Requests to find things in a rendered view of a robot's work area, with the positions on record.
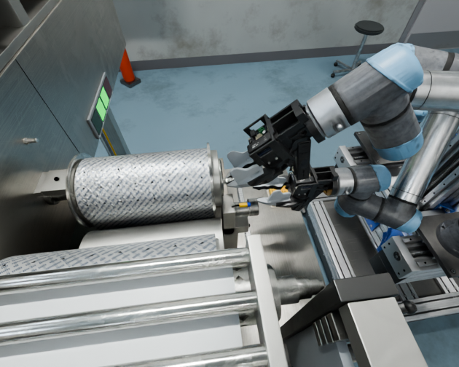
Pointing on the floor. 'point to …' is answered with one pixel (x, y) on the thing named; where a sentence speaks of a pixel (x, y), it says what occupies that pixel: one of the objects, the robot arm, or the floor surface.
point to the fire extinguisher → (127, 72)
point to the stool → (366, 27)
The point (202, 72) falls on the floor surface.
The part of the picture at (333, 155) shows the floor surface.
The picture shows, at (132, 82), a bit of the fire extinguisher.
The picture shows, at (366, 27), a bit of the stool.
